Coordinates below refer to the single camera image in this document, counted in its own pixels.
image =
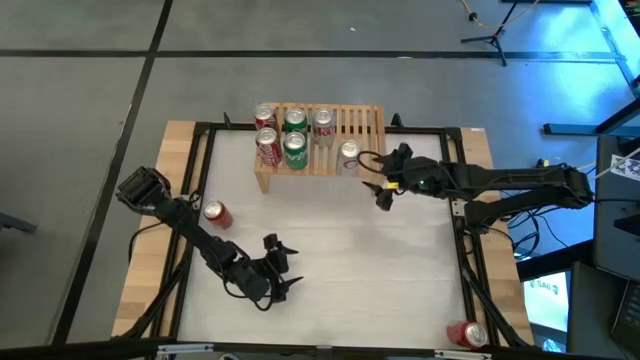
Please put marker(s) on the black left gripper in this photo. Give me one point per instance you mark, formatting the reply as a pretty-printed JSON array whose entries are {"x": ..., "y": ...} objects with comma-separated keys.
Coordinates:
[{"x": 250, "y": 282}]

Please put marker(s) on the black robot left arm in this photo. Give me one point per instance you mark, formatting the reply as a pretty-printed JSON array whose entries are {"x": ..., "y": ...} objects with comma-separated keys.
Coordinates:
[{"x": 185, "y": 225}]

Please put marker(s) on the grey floor stand leg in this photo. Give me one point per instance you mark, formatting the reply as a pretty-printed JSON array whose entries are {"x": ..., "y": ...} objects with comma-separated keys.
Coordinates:
[{"x": 17, "y": 222}]

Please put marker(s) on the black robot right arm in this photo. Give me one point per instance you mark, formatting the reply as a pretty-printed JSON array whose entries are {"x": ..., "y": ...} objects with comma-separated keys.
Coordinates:
[{"x": 525, "y": 180}]

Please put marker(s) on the black desk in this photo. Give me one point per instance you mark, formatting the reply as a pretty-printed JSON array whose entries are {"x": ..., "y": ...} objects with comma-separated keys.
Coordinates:
[{"x": 612, "y": 225}]

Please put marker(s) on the black clamp knob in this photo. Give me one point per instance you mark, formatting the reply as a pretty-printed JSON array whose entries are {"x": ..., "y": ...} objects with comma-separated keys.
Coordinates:
[
  {"x": 228, "y": 121},
  {"x": 396, "y": 121}
]

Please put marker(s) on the black keyboard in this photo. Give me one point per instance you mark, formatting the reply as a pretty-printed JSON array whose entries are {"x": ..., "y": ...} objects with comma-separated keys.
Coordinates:
[{"x": 631, "y": 315}]

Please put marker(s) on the red can with black script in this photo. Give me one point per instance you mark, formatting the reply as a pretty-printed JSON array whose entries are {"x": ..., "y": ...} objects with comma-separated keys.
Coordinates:
[
  {"x": 472, "y": 334},
  {"x": 215, "y": 210}
]

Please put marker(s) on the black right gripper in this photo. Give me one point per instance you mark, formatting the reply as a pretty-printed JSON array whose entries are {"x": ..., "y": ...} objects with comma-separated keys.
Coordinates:
[{"x": 422, "y": 175}]

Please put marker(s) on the wooden slatted shelf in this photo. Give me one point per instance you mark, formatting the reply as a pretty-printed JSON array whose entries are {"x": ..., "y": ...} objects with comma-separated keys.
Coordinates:
[{"x": 367, "y": 125}]

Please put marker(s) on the computer monitor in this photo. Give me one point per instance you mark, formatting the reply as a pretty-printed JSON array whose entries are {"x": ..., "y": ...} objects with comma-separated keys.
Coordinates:
[{"x": 547, "y": 300}]

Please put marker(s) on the small silver corner plate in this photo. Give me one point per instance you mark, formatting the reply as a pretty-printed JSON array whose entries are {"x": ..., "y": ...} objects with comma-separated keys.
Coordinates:
[
  {"x": 196, "y": 202},
  {"x": 458, "y": 207}
]

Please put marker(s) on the red Coca-Cola Star Wars can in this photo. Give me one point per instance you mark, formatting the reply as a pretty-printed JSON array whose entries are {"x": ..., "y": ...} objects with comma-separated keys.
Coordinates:
[{"x": 267, "y": 140}]

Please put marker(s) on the black metal beam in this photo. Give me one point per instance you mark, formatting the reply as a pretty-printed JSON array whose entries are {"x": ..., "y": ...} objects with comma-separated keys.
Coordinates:
[
  {"x": 570, "y": 129},
  {"x": 612, "y": 42}
]

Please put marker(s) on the black tripod stand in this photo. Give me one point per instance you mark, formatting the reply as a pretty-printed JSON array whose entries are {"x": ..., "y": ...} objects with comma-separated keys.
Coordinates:
[{"x": 495, "y": 37}]

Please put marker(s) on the silver Diet Coke can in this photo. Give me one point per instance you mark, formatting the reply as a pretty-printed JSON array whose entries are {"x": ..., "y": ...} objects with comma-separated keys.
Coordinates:
[
  {"x": 348, "y": 150},
  {"x": 323, "y": 120}
]

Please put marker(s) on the fiducial marker sheet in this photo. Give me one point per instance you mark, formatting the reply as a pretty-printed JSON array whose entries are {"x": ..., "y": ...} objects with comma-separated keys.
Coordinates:
[{"x": 627, "y": 167}]

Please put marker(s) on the black aluminium table frame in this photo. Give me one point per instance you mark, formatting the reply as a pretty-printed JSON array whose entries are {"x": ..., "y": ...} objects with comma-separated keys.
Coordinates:
[{"x": 425, "y": 130}]

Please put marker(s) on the green Sprite can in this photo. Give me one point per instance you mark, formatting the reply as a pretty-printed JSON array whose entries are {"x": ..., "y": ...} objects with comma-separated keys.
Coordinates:
[
  {"x": 295, "y": 118},
  {"x": 295, "y": 145}
]

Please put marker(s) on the silver bracket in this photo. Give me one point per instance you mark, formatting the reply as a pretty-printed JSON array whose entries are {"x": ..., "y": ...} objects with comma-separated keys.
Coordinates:
[
  {"x": 462, "y": 355},
  {"x": 185, "y": 348}
]

